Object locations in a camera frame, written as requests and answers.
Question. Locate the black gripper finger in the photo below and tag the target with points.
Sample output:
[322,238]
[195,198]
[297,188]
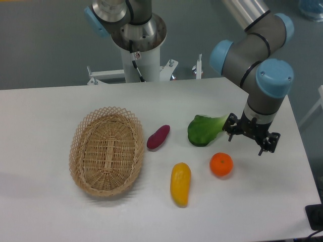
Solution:
[268,142]
[230,126]

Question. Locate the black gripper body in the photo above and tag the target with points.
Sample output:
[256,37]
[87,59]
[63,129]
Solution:
[251,129]

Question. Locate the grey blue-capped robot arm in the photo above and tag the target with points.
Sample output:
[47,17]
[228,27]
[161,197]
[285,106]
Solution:
[139,34]

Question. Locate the green leafy vegetable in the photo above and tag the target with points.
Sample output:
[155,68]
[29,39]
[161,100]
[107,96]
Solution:
[204,129]

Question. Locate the orange fruit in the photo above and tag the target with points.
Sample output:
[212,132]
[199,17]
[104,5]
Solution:
[221,164]

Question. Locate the yellow mango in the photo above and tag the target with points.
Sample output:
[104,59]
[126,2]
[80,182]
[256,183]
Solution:
[180,184]

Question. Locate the purple sweet potato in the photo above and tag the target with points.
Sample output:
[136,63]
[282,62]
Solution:
[157,138]

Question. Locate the black device at corner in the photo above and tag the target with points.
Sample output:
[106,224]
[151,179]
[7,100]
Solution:
[314,216]

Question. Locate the woven wicker basket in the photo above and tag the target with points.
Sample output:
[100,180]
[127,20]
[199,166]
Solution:
[107,152]

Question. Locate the blue object top right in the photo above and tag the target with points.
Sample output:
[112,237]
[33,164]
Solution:
[311,9]

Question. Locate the white frame at right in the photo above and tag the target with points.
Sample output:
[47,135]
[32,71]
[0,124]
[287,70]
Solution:
[313,112]

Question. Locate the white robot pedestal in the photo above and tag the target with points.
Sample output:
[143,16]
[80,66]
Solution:
[137,67]

